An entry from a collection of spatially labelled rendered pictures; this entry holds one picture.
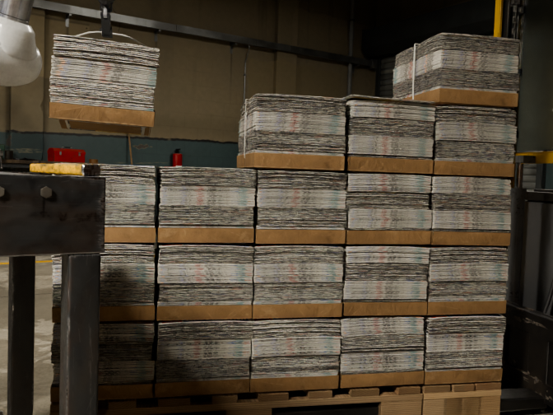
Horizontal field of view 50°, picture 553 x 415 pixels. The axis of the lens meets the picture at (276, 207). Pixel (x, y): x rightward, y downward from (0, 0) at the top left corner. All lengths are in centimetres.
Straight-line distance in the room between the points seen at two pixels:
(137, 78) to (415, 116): 86
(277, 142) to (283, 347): 63
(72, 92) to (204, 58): 765
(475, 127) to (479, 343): 72
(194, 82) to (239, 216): 752
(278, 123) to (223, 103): 763
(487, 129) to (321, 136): 57
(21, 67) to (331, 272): 118
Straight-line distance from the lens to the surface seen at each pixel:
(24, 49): 209
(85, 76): 175
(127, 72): 175
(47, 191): 94
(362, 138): 187
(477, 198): 205
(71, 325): 98
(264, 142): 179
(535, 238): 269
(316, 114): 183
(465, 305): 207
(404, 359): 202
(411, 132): 194
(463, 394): 216
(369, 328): 194
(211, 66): 940
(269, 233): 179
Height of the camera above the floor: 81
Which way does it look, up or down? 3 degrees down
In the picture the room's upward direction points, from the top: 2 degrees clockwise
